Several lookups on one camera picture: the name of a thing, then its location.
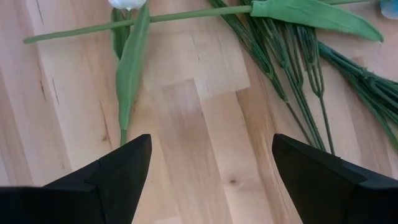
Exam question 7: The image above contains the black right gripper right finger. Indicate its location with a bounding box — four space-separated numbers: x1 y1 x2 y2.
272 133 398 224

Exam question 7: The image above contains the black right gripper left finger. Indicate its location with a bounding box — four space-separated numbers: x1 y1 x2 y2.
0 133 152 224

